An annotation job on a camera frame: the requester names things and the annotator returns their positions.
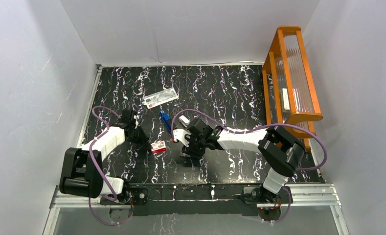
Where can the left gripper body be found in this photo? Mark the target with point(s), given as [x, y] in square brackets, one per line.
[141, 138]

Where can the white plastic package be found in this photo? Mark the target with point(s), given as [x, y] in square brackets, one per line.
[159, 98]

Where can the red white staple box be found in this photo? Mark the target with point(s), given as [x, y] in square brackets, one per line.
[157, 147]

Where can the aluminium frame rail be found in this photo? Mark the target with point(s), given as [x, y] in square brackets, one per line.
[315, 210]

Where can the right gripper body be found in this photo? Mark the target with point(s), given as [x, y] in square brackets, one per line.
[196, 147]

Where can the orange wooden rack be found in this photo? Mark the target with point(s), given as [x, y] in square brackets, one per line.
[289, 90]

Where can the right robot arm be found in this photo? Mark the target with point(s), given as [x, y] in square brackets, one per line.
[280, 149]

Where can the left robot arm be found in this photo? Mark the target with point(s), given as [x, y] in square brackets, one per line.
[82, 172]

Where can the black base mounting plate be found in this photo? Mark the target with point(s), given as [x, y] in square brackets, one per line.
[246, 199]

